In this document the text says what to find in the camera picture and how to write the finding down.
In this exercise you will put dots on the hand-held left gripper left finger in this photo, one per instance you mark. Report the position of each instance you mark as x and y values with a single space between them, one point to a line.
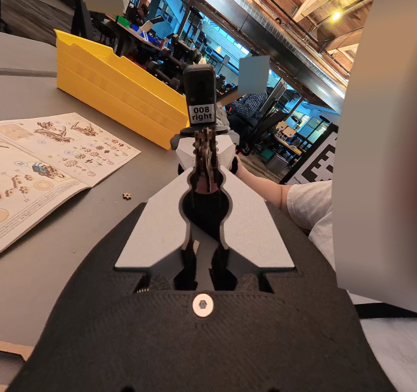
153 235

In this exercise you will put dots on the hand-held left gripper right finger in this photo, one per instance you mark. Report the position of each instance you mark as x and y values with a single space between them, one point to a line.
257 235

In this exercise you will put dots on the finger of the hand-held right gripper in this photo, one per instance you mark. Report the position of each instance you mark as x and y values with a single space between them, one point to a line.
226 151
185 151

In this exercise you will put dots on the small wooden gear assembly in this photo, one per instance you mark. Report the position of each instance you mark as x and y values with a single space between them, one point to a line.
205 157

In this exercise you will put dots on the person's right forearm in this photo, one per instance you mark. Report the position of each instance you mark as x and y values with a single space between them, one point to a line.
264 187

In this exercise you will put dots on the laser-cut wooden parts sheet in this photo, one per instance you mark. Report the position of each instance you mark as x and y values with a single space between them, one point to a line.
16 349

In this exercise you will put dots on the person's right hand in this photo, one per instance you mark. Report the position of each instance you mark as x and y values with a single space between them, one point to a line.
205 185

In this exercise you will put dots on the rack of black dumbbells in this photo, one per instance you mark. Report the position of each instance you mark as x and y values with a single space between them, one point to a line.
169 56

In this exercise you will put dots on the black office chair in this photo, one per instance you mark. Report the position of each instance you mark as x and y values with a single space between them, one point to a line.
267 125

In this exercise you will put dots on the black computer monitor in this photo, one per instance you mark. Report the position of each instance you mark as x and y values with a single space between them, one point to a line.
275 96

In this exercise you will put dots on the yellow plastic bin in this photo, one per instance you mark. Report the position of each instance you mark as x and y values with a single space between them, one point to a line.
114 89

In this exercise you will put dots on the framed marker sign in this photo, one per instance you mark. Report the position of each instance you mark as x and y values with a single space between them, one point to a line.
322 167

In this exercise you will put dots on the green storage bin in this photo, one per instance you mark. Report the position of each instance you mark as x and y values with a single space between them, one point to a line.
123 20

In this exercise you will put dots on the open instruction booklet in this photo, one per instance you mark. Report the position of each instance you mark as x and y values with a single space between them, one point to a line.
49 203

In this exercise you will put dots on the ceiling lamp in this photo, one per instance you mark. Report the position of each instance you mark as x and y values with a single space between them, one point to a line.
335 15

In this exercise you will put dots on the metal ventilation duct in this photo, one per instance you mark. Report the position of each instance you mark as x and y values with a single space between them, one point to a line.
277 27

